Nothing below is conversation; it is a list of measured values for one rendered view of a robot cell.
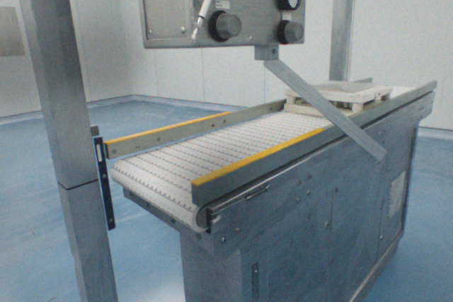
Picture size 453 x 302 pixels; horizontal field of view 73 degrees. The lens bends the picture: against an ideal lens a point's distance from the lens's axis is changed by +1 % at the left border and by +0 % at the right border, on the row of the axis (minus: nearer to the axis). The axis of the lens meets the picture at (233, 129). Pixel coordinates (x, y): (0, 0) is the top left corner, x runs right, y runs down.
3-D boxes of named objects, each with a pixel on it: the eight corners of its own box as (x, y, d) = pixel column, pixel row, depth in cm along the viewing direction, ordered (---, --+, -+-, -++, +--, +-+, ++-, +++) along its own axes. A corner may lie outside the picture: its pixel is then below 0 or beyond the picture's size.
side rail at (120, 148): (109, 160, 59) (107, 144, 58) (105, 158, 60) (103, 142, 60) (371, 83, 150) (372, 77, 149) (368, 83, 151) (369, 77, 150)
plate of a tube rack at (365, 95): (362, 104, 80) (362, 96, 79) (284, 95, 97) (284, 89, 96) (393, 92, 97) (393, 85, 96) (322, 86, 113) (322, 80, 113)
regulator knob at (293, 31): (292, 44, 40) (293, 10, 39) (277, 45, 42) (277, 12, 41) (306, 44, 43) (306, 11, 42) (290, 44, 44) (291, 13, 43)
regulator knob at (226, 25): (224, 42, 32) (222, -5, 31) (209, 42, 34) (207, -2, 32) (245, 41, 34) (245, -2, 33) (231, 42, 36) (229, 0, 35)
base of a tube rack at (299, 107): (359, 122, 81) (360, 114, 81) (283, 111, 98) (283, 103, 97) (391, 107, 98) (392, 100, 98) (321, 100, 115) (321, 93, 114)
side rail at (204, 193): (199, 207, 41) (197, 185, 40) (191, 203, 42) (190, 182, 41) (436, 88, 132) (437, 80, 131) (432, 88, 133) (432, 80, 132)
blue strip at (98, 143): (109, 231, 63) (94, 138, 57) (107, 230, 63) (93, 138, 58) (116, 228, 64) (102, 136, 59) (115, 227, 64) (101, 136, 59)
